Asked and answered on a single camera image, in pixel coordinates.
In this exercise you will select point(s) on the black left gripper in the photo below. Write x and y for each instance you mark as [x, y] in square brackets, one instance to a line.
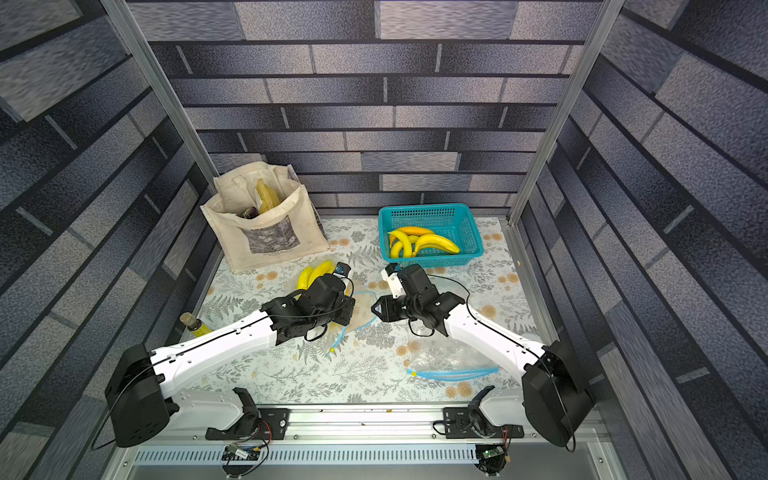
[349, 307]

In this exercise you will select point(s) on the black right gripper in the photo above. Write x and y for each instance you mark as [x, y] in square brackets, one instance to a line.
[405, 285]

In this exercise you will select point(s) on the clear zip-top bag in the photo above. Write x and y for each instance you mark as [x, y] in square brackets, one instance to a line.
[330, 337]
[446, 359]

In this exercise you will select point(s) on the large yellow banana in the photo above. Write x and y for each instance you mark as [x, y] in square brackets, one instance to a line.
[402, 245]

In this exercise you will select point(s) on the bananas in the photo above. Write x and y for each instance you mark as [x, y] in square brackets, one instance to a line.
[427, 239]

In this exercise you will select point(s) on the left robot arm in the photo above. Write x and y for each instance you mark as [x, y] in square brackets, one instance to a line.
[146, 392]

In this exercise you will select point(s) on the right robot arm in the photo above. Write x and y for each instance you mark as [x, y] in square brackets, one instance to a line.
[553, 395]

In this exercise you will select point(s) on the yellow banana bunch left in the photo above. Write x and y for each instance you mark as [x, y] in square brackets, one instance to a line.
[311, 273]

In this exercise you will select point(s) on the beige canvas tote bag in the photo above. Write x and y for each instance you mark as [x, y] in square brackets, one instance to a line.
[250, 240]

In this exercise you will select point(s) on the teal plastic basket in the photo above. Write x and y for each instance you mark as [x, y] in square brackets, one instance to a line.
[453, 221]

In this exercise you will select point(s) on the yellow item in tote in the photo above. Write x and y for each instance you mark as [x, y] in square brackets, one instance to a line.
[269, 198]

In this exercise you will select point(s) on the small yellow glass bottle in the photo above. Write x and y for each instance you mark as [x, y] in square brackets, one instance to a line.
[194, 325]

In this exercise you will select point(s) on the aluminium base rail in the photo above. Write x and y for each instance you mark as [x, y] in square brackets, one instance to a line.
[374, 441]

